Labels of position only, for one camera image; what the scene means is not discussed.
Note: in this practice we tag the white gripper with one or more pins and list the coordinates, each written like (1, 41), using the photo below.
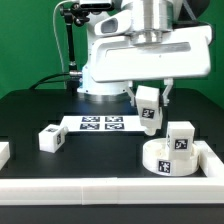
(121, 54)

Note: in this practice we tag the white round stool seat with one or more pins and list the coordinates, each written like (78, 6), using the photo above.
(155, 159)

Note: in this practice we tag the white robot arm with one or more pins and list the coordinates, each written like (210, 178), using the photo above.
(146, 15)

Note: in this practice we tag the white marker sheet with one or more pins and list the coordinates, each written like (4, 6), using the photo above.
(94, 123)

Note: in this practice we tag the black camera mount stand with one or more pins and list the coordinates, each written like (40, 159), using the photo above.
(77, 14)

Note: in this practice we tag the white obstacle frame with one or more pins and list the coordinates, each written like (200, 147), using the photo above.
(208, 189)

